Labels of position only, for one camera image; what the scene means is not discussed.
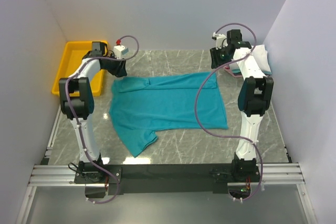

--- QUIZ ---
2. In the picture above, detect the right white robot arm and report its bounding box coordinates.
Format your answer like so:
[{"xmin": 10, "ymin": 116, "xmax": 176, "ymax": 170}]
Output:
[{"xmin": 210, "ymin": 29, "xmax": 274, "ymax": 182}]

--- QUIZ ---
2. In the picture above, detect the yellow plastic bin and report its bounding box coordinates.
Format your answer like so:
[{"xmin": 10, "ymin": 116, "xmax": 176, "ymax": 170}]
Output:
[{"xmin": 51, "ymin": 41, "xmax": 105, "ymax": 97}]

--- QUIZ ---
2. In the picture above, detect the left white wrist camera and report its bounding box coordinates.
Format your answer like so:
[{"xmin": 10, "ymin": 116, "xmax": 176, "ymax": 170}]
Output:
[{"xmin": 112, "ymin": 39, "xmax": 129, "ymax": 59}]

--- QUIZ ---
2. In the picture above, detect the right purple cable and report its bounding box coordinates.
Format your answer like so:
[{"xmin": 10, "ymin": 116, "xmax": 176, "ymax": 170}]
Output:
[{"xmin": 194, "ymin": 23, "xmax": 265, "ymax": 201}]

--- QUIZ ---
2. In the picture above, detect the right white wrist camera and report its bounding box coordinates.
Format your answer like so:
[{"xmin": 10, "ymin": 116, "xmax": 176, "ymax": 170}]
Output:
[{"xmin": 212, "ymin": 33, "xmax": 227, "ymax": 49}]

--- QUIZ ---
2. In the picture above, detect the teal folded t shirt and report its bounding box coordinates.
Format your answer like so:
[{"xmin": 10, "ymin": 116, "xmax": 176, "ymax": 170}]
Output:
[{"xmin": 231, "ymin": 69, "xmax": 272, "ymax": 76}]

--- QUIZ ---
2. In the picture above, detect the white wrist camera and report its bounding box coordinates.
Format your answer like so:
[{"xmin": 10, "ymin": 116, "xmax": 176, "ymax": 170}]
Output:
[
  {"xmin": 112, "ymin": 39, "xmax": 129, "ymax": 59},
  {"xmin": 212, "ymin": 33, "xmax": 227, "ymax": 49}
]

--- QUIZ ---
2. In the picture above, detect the aluminium frame rail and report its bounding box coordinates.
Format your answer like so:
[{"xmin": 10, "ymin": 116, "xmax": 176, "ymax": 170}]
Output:
[{"xmin": 17, "ymin": 96, "xmax": 317, "ymax": 223}]

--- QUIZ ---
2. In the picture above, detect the black base bar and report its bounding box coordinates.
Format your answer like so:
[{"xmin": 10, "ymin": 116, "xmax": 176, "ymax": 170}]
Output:
[{"xmin": 74, "ymin": 163, "xmax": 263, "ymax": 199}]

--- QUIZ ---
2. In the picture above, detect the white folded t shirt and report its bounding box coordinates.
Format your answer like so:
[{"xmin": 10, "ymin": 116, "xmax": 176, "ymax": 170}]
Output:
[{"xmin": 253, "ymin": 45, "xmax": 272, "ymax": 75}]

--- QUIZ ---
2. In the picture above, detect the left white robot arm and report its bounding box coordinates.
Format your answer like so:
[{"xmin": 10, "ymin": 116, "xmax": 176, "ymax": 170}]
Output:
[{"xmin": 58, "ymin": 39, "xmax": 128, "ymax": 183}]

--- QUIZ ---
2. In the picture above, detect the teal polo t shirt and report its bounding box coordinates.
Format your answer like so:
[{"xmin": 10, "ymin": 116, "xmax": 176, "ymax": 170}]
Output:
[{"xmin": 109, "ymin": 72, "xmax": 228, "ymax": 157}]

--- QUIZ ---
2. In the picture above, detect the pink folded t shirt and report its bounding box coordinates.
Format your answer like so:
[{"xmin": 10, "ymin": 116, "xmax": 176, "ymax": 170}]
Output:
[{"xmin": 224, "ymin": 67, "xmax": 242, "ymax": 78}]

